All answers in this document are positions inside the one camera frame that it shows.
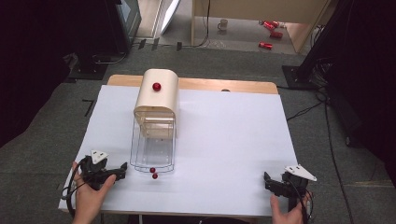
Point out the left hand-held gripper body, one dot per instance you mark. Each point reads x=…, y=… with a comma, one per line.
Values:
x=95, y=172

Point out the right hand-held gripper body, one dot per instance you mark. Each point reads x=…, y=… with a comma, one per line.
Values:
x=292, y=183

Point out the person's left hand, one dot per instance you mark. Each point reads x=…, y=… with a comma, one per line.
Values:
x=90, y=199

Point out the person's right hand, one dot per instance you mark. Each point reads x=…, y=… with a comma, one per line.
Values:
x=286, y=214

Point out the small red ball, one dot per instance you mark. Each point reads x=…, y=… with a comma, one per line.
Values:
x=155, y=176
x=152, y=170

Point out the white paper sheet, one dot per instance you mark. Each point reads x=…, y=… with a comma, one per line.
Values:
x=224, y=149

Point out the wooden bread box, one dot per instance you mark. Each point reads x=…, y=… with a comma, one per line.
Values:
x=157, y=102

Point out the black stand base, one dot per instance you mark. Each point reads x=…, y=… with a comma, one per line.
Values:
x=88, y=70

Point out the wooden table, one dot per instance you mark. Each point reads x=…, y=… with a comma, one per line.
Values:
x=199, y=84

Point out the red can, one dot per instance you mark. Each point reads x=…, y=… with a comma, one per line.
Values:
x=276, y=34
x=265, y=45
x=270, y=25

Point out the black metal stand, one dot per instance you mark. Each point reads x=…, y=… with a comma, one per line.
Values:
x=314, y=53

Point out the black monitor cabinet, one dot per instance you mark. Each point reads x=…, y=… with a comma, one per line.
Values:
x=123, y=21

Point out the beige mug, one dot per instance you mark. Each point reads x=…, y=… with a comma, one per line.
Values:
x=222, y=25

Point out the white board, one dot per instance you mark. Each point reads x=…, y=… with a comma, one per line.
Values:
x=170, y=15

